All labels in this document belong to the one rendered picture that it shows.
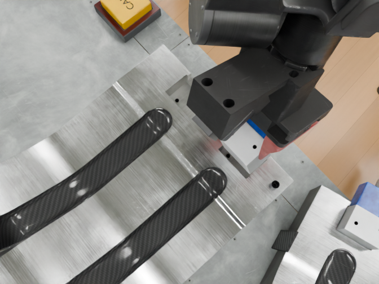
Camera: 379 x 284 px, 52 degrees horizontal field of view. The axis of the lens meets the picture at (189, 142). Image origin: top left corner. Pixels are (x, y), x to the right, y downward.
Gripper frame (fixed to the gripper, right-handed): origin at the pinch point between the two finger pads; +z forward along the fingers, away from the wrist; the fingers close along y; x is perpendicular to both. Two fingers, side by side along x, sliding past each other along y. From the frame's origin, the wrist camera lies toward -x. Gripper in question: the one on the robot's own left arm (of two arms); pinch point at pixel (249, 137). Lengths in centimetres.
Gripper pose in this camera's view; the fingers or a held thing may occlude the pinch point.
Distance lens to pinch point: 46.6
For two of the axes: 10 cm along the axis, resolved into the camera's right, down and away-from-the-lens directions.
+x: 7.5, -4.6, 4.7
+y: 6.4, 6.9, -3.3
